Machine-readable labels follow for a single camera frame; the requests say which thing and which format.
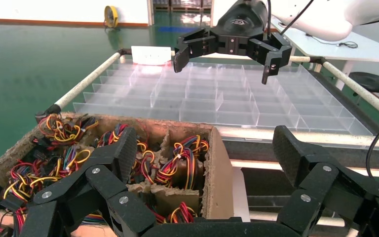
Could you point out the white side table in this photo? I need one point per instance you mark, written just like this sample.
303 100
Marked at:
372 49

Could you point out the background storage shelving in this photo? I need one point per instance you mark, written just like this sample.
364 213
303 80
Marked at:
183 5

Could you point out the clear acrylic divider tray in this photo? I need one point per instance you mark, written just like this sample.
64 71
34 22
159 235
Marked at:
209 98

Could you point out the white label card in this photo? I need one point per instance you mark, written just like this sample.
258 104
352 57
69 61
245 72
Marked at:
150 55

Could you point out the brown cardboard divider box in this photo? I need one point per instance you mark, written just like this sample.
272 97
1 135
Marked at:
219 183

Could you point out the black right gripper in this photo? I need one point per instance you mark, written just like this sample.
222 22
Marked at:
241 26

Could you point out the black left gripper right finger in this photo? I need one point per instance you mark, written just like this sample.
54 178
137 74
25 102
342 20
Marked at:
317 176

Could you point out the black round stool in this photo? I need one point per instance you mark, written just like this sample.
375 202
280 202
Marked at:
371 81

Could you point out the yellow floor fan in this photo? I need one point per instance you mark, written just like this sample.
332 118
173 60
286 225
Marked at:
111 16

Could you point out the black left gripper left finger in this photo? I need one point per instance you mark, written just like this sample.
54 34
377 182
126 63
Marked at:
104 176

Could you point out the white padded rack tube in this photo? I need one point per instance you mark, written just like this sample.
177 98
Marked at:
356 88
307 137
304 59
85 81

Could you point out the dark metal rack frame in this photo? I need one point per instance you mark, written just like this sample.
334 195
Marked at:
258 153

